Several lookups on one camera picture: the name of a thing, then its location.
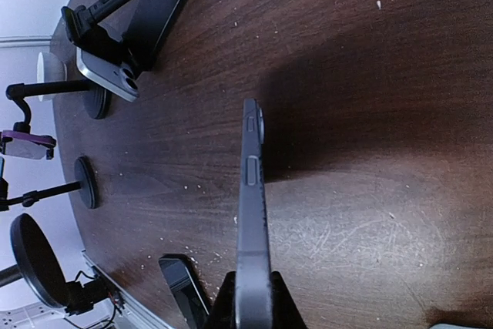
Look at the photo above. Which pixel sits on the black phone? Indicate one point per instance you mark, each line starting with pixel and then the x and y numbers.
pixel 186 288
pixel 118 79

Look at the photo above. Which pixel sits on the tall black phone stand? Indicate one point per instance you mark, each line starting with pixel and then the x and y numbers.
pixel 85 185

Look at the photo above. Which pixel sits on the white-edged phone leaning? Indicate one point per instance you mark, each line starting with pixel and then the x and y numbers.
pixel 149 27

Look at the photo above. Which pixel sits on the right aluminium frame post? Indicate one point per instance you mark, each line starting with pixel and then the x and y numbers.
pixel 8 42

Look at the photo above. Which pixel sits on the black folding phone stand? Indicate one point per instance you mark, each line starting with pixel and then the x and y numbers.
pixel 81 22

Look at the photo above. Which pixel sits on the short round black stand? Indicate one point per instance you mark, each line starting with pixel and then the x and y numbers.
pixel 97 102

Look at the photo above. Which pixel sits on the white bowl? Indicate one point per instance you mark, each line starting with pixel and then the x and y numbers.
pixel 50 68

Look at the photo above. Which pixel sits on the silver phone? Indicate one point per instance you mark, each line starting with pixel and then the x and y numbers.
pixel 253 292

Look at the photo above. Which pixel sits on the blue phone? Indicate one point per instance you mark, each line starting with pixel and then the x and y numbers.
pixel 27 146

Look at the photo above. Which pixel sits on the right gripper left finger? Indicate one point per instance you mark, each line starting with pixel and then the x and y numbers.
pixel 222 313

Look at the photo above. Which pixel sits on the black phone on round stand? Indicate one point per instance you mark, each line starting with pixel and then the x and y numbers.
pixel 118 79

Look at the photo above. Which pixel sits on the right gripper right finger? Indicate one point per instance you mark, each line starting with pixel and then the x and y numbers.
pixel 285 312

